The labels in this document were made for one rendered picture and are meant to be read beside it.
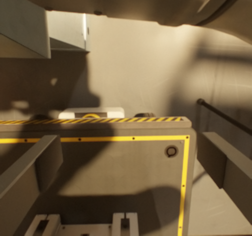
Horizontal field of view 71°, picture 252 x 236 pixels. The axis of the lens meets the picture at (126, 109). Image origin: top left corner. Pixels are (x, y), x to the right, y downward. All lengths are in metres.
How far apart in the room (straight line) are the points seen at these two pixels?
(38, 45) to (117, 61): 0.61
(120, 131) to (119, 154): 0.07
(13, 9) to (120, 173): 0.50
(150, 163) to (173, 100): 0.38
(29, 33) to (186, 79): 0.73
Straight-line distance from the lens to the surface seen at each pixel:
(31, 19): 0.22
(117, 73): 0.81
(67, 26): 0.53
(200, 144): 0.17
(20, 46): 0.21
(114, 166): 0.58
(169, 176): 0.61
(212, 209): 1.23
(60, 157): 0.17
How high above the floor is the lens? 0.81
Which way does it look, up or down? 75 degrees down
